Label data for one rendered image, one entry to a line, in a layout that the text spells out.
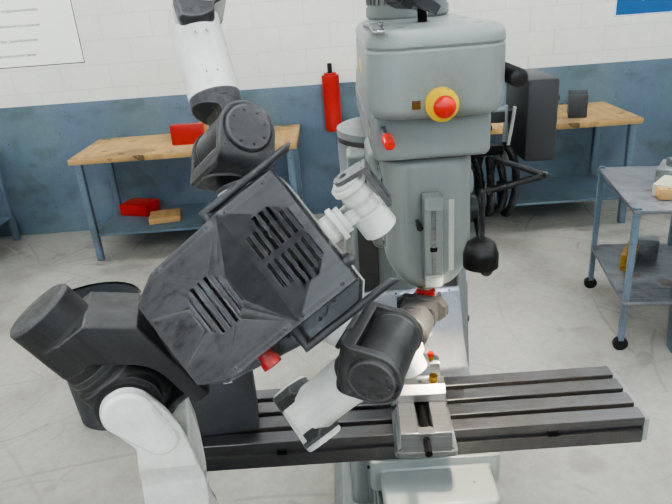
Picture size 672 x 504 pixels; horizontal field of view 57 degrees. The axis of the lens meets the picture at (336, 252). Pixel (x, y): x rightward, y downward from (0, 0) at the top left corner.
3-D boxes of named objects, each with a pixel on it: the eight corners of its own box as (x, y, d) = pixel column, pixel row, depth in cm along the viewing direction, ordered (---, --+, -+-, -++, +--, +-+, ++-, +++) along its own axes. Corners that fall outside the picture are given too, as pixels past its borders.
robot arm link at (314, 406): (290, 468, 116) (362, 415, 103) (252, 410, 118) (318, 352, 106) (325, 440, 125) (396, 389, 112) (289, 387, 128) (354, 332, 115)
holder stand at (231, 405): (259, 429, 160) (249, 364, 152) (173, 442, 157) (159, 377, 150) (257, 401, 171) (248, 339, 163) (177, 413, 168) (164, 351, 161)
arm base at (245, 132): (227, 180, 94) (290, 169, 101) (202, 102, 95) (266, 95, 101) (196, 207, 107) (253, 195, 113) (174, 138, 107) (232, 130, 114)
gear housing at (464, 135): (493, 155, 125) (494, 105, 121) (374, 163, 126) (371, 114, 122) (459, 122, 156) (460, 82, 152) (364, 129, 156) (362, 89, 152)
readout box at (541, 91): (559, 160, 159) (565, 77, 151) (524, 162, 160) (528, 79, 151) (535, 142, 178) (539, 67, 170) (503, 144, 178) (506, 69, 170)
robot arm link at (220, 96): (204, 79, 98) (227, 160, 97) (254, 77, 103) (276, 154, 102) (182, 109, 108) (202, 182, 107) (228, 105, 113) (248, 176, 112)
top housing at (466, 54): (512, 114, 113) (515, 21, 106) (370, 124, 113) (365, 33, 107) (460, 79, 156) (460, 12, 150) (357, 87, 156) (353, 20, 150)
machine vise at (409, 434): (458, 456, 146) (458, 418, 141) (395, 458, 146) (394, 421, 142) (439, 371, 178) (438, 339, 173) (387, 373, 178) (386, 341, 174)
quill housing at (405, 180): (476, 288, 141) (479, 151, 129) (387, 294, 141) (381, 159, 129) (459, 255, 159) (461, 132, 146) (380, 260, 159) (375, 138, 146)
